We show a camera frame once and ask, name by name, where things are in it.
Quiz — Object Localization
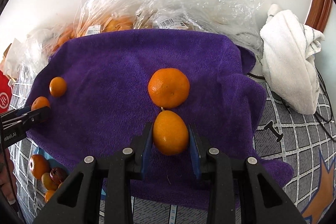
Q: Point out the small orange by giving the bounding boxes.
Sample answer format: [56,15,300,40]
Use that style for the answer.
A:
[31,96,51,111]

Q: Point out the green yellow fruit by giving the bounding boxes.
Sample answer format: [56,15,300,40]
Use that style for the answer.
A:
[42,172,58,190]

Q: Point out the large orange mandarin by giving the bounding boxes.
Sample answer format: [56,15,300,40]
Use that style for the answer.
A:
[147,68,190,109]
[29,154,51,180]

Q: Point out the small orange mandarin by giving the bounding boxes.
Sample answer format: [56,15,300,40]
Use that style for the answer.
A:
[50,77,67,97]

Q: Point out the oval orange kumquat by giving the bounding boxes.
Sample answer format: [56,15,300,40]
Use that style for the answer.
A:
[153,110,189,156]

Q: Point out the person's left hand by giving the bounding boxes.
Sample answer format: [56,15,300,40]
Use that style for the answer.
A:
[0,149,17,205]

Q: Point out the red paper bag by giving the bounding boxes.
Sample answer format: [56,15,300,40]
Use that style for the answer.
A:
[0,71,12,114]

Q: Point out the small red apple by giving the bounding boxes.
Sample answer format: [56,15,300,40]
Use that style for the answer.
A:
[50,167,68,185]

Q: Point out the small clear plastic bag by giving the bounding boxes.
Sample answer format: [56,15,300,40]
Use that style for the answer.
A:
[18,24,74,85]

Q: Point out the white plastic bag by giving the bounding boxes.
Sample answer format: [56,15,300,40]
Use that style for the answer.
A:
[3,34,35,80]

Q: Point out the grey checkered tablecloth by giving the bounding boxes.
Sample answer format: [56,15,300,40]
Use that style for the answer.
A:
[9,77,335,223]

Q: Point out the purple towel tray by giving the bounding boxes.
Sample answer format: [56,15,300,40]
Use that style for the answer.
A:
[24,28,295,212]

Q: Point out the white crumpled cloth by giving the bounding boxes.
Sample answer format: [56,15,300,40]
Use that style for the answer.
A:
[260,4,325,115]

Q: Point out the black cable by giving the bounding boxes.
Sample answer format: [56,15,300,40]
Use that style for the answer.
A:
[247,66,336,143]

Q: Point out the brown wooden door frame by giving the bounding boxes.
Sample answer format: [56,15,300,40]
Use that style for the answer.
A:
[305,0,333,32]

